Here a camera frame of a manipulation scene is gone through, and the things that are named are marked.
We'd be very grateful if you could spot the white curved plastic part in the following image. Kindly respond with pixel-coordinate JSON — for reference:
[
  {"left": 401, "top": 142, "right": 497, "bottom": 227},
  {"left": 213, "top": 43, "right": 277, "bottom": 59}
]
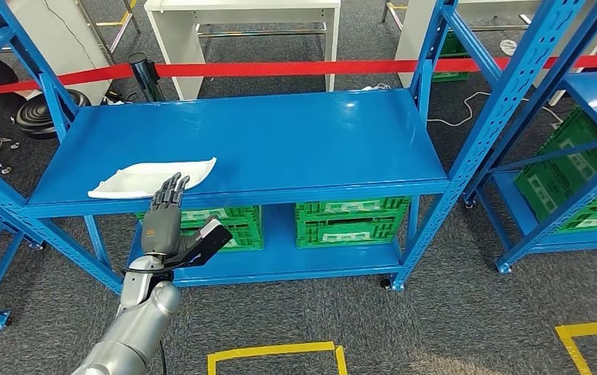
[{"left": 87, "top": 156, "right": 218, "bottom": 200}]

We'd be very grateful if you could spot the green plastic crate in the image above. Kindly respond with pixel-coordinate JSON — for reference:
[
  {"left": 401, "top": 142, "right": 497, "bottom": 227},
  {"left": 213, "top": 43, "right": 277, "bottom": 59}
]
[
  {"left": 296, "top": 212, "right": 408, "bottom": 249},
  {"left": 135, "top": 205, "right": 263, "bottom": 230},
  {"left": 535, "top": 105, "right": 597, "bottom": 208},
  {"left": 179, "top": 222, "right": 265, "bottom": 253},
  {"left": 430, "top": 30, "right": 471, "bottom": 84},
  {"left": 514, "top": 164, "right": 597, "bottom": 234},
  {"left": 294, "top": 196, "right": 413, "bottom": 224}
]

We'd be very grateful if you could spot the red barrier belt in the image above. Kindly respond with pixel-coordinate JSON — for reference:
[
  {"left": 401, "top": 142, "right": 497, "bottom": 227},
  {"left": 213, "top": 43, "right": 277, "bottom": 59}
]
[{"left": 0, "top": 54, "right": 597, "bottom": 98}]

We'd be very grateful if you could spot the yellow floor tape square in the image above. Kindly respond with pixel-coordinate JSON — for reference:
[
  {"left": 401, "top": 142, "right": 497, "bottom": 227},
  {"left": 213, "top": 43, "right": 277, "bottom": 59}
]
[
  {"left": 206, "top": 341, "right": 349, "bottom": 375},
  {"left": 554, "top": 319, "right": 597, "bottom": 375}
]

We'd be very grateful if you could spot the white table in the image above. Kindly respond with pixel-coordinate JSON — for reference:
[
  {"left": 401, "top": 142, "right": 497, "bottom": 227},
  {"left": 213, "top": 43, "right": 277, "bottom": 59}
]
[{"left": 144, "top": 0, "right": 342, "bottom": 101}]

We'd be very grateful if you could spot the black round stanchion base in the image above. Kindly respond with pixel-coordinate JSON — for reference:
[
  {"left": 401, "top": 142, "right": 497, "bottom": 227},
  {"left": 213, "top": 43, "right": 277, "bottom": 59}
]
[{"left": 13, "top": 88, "right": 92, "bottom": 141}]

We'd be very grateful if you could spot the white cabinet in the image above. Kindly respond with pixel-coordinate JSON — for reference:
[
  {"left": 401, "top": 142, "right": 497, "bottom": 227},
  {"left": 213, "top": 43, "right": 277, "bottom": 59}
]
[{"left": 11, "top": 0, "right": 113, "bottom": 105}]

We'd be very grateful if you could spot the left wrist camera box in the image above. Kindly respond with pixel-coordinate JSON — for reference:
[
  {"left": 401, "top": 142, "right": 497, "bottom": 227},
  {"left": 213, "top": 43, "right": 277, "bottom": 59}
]
[{"left": 166, "top": 217, "right": 234, "bottom": 270}]

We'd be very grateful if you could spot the white cable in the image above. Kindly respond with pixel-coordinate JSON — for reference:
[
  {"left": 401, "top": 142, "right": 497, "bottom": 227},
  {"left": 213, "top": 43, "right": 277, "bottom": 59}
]
[{"left": 427, "top": 91, "right": 563, "bottom": 128}]

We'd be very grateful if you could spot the black stanchion post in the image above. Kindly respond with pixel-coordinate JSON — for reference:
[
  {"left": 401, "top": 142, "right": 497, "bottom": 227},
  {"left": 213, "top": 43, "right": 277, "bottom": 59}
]
[{"left": 127, "top": 52, "right": 166, "bottom": 103}]

